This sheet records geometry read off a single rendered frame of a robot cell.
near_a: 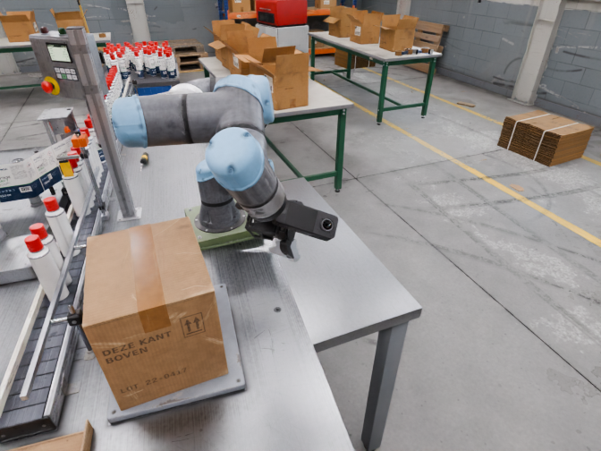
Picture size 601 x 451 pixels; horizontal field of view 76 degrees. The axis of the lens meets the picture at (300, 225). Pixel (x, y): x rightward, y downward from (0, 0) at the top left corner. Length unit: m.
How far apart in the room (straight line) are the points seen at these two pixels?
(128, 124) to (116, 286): 0.37
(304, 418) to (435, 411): 1.14
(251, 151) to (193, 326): 0.45
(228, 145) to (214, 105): 0.09
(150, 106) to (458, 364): 1.91
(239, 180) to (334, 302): 0.71
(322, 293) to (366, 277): 0.16
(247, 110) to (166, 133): 0.12
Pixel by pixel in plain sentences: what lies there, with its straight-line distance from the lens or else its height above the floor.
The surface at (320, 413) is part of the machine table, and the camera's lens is 0.95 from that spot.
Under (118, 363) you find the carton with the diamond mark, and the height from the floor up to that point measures 1.00.
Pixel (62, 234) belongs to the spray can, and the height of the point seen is 0.97.
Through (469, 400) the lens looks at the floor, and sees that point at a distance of 2.09.
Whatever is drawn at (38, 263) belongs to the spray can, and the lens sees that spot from 1.20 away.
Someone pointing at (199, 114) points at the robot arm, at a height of 1.48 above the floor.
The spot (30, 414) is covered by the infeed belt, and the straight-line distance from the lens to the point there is 1.06.
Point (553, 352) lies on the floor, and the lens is 2.47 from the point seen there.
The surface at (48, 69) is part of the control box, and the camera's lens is 1.57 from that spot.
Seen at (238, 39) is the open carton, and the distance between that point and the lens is 4.01.
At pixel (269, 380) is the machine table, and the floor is 0.83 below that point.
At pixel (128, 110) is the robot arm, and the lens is 0.63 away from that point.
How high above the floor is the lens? 1.66
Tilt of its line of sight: 34 degrees down
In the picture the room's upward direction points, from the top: straight up
